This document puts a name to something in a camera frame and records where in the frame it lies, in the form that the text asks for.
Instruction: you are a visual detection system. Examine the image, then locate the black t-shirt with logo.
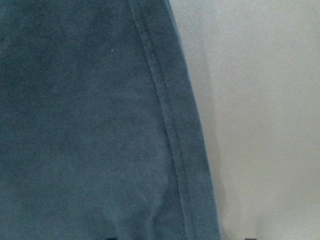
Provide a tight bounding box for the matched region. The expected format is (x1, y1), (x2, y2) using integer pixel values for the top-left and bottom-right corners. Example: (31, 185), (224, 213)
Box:
(0, 0), (222, 240)

